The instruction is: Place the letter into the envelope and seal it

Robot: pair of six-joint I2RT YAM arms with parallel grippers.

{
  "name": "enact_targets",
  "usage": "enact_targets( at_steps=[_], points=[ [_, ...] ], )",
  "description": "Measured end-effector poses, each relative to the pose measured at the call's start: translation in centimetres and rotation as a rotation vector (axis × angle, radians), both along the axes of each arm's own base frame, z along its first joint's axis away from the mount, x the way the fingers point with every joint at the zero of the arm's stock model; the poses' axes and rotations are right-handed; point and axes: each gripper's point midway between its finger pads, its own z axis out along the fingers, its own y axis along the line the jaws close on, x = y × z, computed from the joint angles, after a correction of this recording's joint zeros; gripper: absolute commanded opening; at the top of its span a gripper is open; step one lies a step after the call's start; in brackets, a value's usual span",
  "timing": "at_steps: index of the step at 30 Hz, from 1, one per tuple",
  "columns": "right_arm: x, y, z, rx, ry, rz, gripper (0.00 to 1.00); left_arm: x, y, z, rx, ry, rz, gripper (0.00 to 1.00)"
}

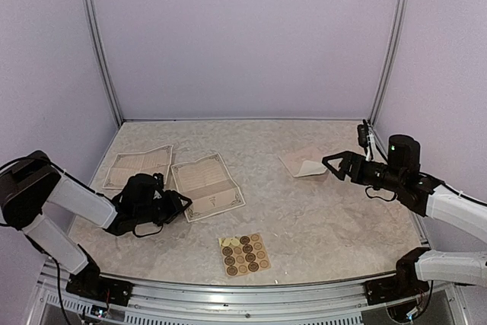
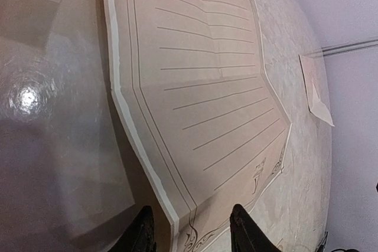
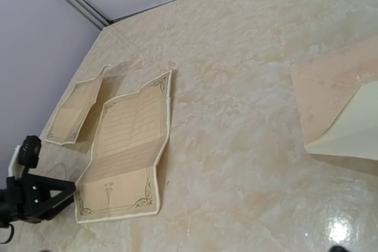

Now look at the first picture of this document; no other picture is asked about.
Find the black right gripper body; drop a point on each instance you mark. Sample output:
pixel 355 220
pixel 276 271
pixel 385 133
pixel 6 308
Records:
pixel 368 178

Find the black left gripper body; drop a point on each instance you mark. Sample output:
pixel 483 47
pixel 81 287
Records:
pixel 158 213

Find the cream letter with ornate border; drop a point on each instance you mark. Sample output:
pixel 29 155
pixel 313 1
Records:
pixel 208 183

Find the pink envelope with cream flap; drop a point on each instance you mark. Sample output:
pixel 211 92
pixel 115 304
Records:
pixel 305 162

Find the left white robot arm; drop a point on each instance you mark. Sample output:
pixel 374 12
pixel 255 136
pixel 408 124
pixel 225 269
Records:
pixel 30 182

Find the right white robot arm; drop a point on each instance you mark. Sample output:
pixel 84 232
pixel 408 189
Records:
pixel 426 196

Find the brown seal sticker sheet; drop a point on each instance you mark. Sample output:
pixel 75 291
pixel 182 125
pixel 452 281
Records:
pixel 243 255

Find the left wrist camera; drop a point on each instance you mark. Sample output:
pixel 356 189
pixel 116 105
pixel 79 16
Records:
pixel 158 185

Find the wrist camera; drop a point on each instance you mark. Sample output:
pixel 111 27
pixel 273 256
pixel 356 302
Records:
pixel 158 185
pixel 363 134

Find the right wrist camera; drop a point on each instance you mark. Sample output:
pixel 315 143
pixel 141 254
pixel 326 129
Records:
pixel 363 134

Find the front aluminium rail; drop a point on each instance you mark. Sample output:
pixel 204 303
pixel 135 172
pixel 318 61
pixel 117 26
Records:
pixel 153 302

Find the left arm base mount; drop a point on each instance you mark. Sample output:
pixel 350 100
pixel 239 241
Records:
pixel 106 290

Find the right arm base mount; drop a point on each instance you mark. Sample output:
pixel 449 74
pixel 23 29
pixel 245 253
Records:
pixel 387 289

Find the right aluminium frame post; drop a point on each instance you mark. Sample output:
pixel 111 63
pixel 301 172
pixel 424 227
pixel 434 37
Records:
pixel 391 51

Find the aluminium frame post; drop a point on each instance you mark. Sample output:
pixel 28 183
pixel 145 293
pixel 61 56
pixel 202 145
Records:
pixel 391 51
pixel 100 56

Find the left aluminium frame post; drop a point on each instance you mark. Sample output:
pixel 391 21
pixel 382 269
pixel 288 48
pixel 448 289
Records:
pixel 100 56

